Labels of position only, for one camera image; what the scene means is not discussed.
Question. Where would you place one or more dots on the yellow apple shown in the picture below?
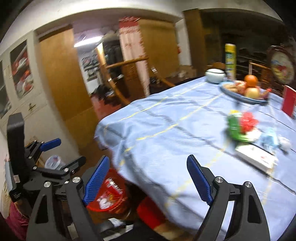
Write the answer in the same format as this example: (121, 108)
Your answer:
(252, 92)

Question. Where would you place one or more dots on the round framed embroidery screen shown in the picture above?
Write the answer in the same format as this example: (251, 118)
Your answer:
(281, 64)

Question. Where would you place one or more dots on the white ceramic lidded jar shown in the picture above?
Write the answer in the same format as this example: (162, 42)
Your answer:
(215, 76)

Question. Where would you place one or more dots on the red patterned door curtain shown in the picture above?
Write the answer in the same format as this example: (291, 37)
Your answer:
(132, 47)

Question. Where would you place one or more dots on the walnuts pile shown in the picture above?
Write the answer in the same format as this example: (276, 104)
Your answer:
(236, 87)

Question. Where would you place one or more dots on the maroon sleeve forearm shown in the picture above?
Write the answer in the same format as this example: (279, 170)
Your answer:
(17, 222)

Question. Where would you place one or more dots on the green snack wrapper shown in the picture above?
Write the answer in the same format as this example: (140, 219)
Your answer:
(235, 132)

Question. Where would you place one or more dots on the crumpled white tissue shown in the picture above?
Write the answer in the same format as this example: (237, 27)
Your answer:
(284, 144)

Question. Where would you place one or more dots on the red trash bucket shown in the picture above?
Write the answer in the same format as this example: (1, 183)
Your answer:
(112, 197)

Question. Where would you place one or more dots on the light blue striped tablecloth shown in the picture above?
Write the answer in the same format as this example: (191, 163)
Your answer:
(151, 138)

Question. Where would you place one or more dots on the yellow green tall box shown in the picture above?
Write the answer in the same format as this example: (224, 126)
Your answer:
(230, 61)

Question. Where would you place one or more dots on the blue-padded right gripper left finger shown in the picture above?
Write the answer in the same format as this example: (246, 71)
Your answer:
(46, 221)

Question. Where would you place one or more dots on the orange fruit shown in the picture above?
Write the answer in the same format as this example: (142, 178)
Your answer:
(251, 81)

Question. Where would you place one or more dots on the wooden chair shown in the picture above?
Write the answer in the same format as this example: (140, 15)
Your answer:
(130, 76)

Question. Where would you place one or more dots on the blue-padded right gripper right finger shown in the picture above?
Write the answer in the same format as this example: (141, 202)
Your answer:
(248, 220)

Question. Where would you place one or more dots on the white red medicine box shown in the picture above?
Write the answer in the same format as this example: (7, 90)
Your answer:
(257, 157)

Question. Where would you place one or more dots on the red packaged snack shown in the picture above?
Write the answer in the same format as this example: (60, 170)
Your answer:
(265, 94)

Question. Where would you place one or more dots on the clear plastic bag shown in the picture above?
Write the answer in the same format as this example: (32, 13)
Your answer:
(54, 163)

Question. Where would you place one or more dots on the red book box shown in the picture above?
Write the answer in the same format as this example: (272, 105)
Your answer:
(288, 105)

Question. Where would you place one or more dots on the yellow mesh fruit net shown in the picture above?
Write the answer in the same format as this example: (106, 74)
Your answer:
(235, 113)

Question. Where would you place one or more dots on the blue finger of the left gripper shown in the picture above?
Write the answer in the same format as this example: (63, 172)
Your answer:
(46, 146)

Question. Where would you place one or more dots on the fluorescent ceiling light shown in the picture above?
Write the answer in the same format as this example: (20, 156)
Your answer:
(88, 41)

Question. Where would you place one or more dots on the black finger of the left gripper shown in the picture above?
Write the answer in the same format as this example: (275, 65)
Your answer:
(72, 167)

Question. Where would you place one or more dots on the blue face mask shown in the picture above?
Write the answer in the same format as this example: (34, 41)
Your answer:
(269, 140)

